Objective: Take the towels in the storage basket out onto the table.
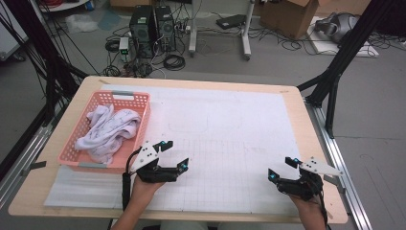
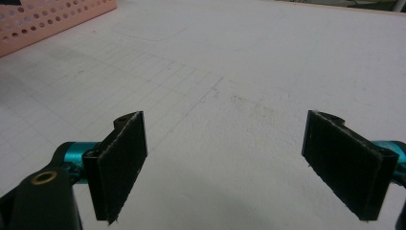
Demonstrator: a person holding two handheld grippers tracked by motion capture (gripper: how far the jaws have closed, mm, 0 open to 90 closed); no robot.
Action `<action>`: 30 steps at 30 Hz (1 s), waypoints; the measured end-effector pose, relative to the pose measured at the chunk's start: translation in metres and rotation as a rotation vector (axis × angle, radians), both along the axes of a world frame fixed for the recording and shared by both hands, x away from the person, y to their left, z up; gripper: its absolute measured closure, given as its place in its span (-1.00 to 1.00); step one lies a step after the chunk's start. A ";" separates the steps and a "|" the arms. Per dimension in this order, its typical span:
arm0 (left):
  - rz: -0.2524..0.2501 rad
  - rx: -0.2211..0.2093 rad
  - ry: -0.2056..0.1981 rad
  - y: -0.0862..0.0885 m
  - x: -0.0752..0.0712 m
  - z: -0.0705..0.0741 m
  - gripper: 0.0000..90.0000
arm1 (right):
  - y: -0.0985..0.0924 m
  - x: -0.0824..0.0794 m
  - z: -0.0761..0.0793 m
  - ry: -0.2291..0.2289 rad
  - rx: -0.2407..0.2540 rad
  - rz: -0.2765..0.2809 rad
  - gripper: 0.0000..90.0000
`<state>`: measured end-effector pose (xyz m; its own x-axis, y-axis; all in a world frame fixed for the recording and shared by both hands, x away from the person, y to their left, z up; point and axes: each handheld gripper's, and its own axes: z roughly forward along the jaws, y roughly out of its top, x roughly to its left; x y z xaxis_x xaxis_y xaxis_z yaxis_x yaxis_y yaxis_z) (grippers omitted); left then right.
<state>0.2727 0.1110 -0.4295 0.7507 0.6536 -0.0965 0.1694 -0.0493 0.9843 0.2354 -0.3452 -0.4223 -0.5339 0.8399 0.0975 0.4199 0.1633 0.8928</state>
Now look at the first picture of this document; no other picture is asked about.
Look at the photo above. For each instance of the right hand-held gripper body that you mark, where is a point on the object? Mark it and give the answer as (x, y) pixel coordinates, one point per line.
(303, 188)

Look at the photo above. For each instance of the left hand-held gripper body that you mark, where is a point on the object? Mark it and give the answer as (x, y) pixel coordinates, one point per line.
(153, 172)

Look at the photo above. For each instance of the lilac butterfly-print towel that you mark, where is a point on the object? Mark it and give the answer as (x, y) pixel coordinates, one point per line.
(108, 131)

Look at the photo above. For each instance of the pink plastic basket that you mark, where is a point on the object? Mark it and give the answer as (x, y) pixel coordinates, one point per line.
(73, 150)

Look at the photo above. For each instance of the person's left hand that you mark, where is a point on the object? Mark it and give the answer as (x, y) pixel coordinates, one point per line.
(143, 191)

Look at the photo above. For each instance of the person's right hand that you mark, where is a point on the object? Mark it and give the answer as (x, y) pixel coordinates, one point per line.
(309, 209)

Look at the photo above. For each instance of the small white power box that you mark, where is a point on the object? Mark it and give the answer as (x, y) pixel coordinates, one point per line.
(124, 46)

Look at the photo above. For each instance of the large black computer tower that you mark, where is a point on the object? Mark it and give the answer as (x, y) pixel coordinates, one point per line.
(142, 32)

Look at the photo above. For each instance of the slim black computer tower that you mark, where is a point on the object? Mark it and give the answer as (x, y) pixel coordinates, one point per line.
(166, 28)

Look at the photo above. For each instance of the white floor board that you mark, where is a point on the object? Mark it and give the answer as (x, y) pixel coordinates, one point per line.
(322, 46)

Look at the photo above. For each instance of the white metal stand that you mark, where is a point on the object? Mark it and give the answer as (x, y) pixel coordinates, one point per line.
(246, 35)

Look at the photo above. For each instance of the teal floor sheet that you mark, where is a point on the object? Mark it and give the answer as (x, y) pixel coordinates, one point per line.
(108, 19)

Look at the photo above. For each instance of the black flat device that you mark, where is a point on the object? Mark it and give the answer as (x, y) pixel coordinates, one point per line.
(230, 21)

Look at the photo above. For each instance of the grey rounded device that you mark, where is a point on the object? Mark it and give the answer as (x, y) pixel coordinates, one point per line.
(338, 27)

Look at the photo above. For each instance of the brown cardboard box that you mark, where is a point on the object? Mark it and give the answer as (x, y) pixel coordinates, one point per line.
(287, 19)

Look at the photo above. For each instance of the clear plastic bag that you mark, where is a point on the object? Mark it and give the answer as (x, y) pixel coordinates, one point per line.
(79, 23)

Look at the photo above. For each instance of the white round table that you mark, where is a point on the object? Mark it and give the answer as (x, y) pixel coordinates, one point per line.
(63, 5)

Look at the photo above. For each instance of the white cabinet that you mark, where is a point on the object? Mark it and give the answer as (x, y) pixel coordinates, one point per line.
(9, 38)

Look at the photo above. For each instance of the grey table bracket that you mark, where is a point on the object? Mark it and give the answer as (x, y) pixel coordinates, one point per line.
(340, 187)
(33, 166)

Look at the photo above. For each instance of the aluminium rail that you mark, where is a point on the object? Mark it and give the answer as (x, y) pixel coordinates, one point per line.
(352, 204)
(19, 163)

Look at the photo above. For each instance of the black metal frame strut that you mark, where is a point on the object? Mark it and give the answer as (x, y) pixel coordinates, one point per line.
(354, 43)
(38, 41)

